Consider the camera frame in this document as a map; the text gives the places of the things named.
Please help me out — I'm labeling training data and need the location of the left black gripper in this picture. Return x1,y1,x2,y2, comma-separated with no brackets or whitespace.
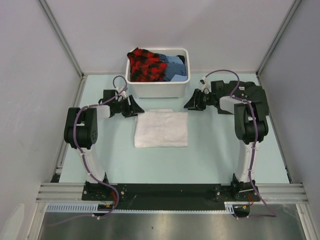
112,95,145,118

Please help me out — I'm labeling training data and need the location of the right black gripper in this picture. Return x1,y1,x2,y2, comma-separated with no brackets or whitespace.
184,88,216,111

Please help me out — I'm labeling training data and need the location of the white long sleeve shirt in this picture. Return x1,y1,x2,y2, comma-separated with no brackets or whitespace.
134,109,188,148

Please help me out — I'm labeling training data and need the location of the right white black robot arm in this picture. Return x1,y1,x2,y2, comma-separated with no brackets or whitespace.
184,80,269,201

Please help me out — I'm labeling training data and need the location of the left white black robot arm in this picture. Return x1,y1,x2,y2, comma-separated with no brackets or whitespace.
63,88,145,200

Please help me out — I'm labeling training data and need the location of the white plastic bin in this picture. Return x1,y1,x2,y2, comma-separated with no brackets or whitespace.
125,47,191,98

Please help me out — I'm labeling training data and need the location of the blue patterned shirt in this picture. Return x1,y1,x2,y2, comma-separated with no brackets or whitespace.
158,53,188,82

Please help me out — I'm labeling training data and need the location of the folded black striped shirt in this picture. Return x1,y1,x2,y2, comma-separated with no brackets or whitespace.
211,80,269,116

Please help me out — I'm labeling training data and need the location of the red black plaid shirt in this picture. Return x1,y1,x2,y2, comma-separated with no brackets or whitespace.
127,47,168,83

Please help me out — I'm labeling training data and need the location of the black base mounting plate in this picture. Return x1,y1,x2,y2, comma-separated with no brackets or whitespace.
81,182,260,211

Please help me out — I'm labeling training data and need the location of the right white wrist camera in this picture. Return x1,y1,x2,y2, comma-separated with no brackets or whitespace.
200,77,211,94

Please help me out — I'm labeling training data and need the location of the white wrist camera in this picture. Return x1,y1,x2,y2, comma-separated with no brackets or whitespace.
200,77,211,94
115,86,128,98

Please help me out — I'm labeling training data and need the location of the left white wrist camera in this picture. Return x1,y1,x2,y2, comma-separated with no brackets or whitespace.
115,86,128,98

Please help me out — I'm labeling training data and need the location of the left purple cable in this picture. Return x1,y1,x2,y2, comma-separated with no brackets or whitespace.
48,75,128,227

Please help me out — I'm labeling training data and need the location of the white slotted cable duct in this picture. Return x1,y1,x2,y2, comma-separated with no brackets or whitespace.
46,203,234,215

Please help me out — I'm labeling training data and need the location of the aluminium front rail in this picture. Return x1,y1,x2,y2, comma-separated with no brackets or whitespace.
36,183,309,204

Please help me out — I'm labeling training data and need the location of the left aluminium corner post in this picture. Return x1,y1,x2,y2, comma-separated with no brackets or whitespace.
37,0,84,77

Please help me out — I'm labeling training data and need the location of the aluminium corner post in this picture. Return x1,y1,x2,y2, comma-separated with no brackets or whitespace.
37,0,84,77
255,0,303,78

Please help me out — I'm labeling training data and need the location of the right aluminium corner post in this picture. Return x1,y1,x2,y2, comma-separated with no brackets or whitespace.
255,0,303,78

